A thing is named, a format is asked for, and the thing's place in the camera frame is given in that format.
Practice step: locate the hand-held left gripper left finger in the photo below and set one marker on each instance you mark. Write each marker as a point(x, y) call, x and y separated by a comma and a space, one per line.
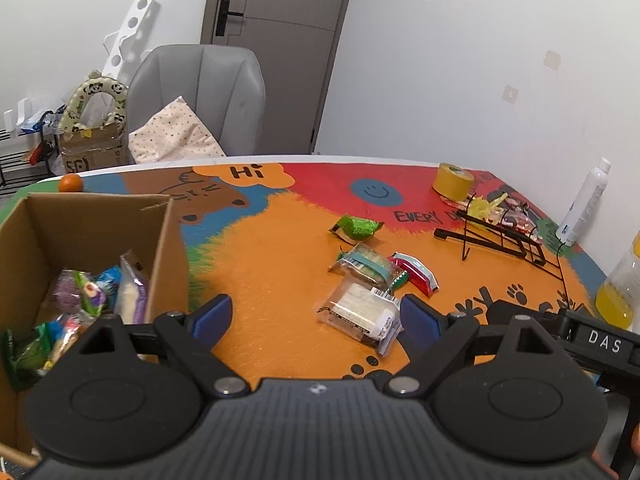
point(212, 317)

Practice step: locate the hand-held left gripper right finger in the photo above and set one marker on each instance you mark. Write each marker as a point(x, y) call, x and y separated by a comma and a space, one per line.
point(420, 317)

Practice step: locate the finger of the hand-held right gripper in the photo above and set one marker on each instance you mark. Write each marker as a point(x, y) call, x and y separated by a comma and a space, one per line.
point(500, 310)

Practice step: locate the clear white wafer packet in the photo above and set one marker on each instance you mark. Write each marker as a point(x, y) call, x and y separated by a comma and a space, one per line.
point(362, 312)

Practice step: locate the long white snack packet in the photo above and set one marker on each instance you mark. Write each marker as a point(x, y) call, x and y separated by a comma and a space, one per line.
point(132, 292)

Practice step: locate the blue cartoon snack packet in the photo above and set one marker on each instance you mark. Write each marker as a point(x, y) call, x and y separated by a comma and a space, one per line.
point(95, 292)

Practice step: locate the purple snack packet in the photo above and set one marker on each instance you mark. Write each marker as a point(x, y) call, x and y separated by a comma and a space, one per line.
point(67, 295)

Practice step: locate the small clear candy packet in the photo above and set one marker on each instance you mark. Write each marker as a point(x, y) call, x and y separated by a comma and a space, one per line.
point(62, 340)

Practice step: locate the green foil snack packet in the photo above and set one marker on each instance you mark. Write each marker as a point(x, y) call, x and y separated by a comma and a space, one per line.
point(22, 355)

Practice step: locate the person's right hand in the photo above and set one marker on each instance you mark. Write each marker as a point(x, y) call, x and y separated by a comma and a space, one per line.
point(605, 467)

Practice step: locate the red and white snack packet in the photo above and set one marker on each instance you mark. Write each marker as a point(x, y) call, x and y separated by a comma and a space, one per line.
point(415, 272)

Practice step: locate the orange juice bottle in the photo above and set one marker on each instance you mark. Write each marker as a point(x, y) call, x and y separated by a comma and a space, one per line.
point(620, 290)

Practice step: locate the teal striped snack packet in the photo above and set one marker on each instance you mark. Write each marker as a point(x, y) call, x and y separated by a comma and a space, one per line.
point(367, 262)

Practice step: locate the red candy packets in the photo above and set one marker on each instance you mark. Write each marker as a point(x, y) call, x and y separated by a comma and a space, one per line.
point(520, 215)

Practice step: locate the white spray bottle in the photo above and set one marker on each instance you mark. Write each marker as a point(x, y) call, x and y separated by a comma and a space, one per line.
point(582, 205)

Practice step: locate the yellow tape roll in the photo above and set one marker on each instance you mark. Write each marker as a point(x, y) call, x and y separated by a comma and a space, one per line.
point(452, 180)

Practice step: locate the dotted cream cushion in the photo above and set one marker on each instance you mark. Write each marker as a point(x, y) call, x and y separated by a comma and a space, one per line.
point(172, 135)

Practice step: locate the orange fruit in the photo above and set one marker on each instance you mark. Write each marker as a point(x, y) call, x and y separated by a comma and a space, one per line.
point(70, 183)

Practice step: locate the taped cardboard box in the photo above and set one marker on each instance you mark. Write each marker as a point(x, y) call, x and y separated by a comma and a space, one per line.
point(92, 155)

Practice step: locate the grey chair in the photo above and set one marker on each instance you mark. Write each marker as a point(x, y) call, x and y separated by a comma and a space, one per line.
point(210, 85)

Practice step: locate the red item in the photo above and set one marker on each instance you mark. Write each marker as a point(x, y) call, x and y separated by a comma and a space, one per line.
point(39, 152)

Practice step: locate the black shelf rack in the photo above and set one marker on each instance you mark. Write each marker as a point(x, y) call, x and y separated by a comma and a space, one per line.
point(15, 162)

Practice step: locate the blue and white packets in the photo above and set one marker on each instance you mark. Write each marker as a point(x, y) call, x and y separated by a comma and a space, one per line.
point(35, 122)

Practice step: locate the grey door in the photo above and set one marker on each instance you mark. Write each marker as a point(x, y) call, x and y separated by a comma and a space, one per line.
point(280, 60)

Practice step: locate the white perforated board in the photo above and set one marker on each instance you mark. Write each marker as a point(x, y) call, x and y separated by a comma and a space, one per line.
point(127, 35)

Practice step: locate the white wall hook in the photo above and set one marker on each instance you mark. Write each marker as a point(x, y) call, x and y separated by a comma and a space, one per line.
point(15, 115)

